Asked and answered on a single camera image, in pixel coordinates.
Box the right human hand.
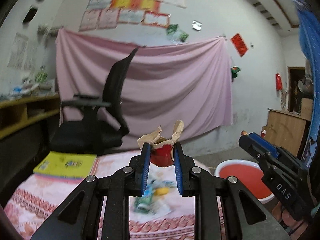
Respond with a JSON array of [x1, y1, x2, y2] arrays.
[[272, 202, 308, 240]]

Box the wooden cabinet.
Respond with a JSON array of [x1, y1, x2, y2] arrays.
[[264, 98, 313, 157]]

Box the colourful crumpled wrapper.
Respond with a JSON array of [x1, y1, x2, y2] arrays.
[[133, 179, 176, 216]]

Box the black office chair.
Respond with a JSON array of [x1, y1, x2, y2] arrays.
[[50, 48, 138, 156]]

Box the green hanging ornament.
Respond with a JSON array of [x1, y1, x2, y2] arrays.
[[231, 66, 241, 79]]

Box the pink hanging sheet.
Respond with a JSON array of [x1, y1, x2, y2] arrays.
[[56, 29, 233, 149]]

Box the blue hanging fabric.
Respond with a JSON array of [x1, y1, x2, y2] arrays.
[[291, 0, 319, 167]]

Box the wooden wall shelf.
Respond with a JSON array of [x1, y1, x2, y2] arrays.
[[1, 94, 60, 139]]

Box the red diamond wall paper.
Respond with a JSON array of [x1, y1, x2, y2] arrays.
[[230, 33, 248, 57]]

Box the silver wall plate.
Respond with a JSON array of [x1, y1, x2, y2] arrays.
[[192, 20, 202, 31]]

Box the green wall packets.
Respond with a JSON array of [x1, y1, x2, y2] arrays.
[[166, 24, 189, 44]]

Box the black wall object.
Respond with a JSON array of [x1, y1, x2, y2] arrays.
[[23, 7, 38, 24]]

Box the yellow red wall certificate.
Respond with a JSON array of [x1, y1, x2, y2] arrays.
[[110, 0, 161, 12]]

